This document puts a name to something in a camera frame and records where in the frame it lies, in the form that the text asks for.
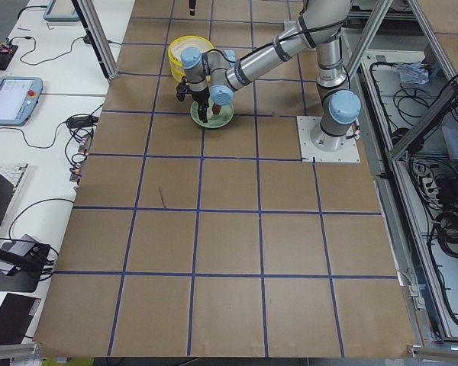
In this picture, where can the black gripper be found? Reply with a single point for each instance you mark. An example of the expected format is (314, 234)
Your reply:
(200, 97)

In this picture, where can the yellow-rimmed steamer layer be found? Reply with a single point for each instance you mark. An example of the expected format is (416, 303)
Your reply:
(175, 66)

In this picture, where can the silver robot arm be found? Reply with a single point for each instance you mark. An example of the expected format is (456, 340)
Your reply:
(212, 77)

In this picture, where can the brown bun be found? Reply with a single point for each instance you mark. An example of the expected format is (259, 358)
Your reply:
(216, 109)

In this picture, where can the pale green plate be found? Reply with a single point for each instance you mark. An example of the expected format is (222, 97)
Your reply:
(214, 120)

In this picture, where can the black power adapter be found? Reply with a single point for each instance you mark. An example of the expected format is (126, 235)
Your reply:
(81, 121)

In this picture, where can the teach pendant tablet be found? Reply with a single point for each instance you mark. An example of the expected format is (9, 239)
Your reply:
(18, 98)
(60, 10)

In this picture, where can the white keyboard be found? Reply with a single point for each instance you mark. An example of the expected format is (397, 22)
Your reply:
(16, 173)

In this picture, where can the black hanging camera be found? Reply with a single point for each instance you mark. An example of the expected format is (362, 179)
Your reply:
(192, 7)

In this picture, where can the aluminium frame post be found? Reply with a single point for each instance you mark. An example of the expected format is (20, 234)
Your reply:
(88, 16)

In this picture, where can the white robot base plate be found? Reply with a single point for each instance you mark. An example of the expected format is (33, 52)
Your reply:
(315, 146)

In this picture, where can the aluminium side rail frame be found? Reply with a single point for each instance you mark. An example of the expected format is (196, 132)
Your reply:
(405, 54)

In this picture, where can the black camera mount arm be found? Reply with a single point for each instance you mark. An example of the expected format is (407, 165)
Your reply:
(33, 261)

